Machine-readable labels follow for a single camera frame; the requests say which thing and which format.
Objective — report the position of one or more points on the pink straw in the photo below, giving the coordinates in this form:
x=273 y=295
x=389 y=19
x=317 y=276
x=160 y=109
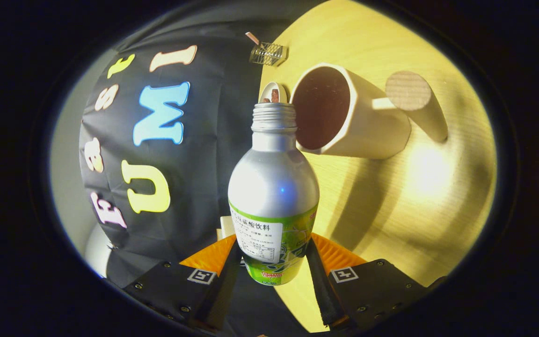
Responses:
x=252 y=38

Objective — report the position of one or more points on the white toaster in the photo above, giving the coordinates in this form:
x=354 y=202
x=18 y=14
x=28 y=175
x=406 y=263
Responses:
x=226 y=227

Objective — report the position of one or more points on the white round plate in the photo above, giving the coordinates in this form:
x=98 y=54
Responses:
x=282 y=91

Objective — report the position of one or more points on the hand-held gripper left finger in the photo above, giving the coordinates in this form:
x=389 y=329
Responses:
x=225 y=290

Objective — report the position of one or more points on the wooden table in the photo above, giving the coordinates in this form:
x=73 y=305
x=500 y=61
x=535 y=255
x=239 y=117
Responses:
x=414 y=210

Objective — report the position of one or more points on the black backdrop cloth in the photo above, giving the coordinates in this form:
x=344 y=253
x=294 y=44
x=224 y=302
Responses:
x=204 y=178

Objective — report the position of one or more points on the silver bottle with green label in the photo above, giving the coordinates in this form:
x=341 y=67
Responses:
x=272 y=187

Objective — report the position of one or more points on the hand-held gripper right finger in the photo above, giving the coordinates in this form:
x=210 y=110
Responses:
x=321 y=290

